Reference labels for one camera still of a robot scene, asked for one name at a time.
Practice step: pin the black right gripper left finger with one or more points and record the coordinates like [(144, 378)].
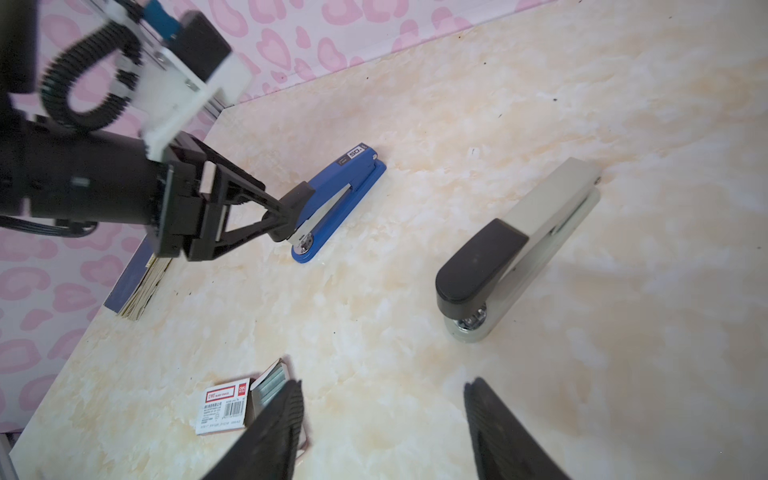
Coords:
[(269, 446)]

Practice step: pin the dark blue booklet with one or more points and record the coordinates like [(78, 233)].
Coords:
[(138, 283)]

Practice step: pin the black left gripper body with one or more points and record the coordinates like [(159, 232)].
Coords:
[(56, 183)]

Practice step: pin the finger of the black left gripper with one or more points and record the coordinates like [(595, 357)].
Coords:
[(212, 242), (210, 184)]

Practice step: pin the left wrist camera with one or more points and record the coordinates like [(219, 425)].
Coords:
[(188, 66)]

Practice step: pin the blue black stapler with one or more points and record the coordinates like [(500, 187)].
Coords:
[(338, 189)]

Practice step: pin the silver staple tray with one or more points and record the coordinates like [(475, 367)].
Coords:
[(265, 387)]

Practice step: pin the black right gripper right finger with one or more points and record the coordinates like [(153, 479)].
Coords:
[(502, 447)]

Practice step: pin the red white staple box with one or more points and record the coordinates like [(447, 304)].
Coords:
[(223, 407)]

